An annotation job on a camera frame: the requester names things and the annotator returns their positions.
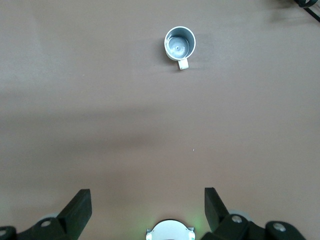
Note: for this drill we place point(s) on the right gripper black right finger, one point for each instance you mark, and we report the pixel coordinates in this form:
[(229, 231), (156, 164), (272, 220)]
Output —
[(215, 212)]

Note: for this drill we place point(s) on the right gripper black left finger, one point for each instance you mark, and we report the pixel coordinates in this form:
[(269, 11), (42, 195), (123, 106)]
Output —
[(75, 212)]

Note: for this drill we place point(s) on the brown table cloth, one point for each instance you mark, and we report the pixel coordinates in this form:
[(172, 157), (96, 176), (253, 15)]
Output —
[(125, 100)]

